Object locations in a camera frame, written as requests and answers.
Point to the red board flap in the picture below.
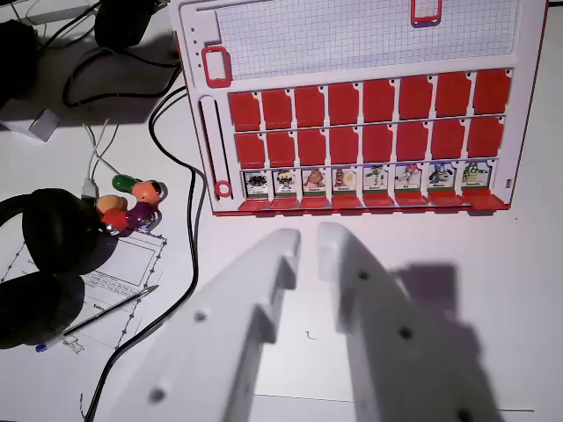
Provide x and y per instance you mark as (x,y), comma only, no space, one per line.
(254,205)

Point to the clear ballpoint pen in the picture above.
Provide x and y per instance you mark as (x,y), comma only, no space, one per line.
(97,318)

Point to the printed paper sheet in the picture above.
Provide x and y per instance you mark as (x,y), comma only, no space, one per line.
(132,264)

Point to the black headphones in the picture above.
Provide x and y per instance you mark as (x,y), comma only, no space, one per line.
(61,228)

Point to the small white box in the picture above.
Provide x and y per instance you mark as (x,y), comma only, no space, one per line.
(44,125)

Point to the red and white game board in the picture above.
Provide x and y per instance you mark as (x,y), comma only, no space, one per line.
(365,44)

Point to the black round object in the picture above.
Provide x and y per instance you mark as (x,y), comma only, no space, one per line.
(121,24)

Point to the black box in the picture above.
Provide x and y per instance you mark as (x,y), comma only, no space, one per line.
(15,66)

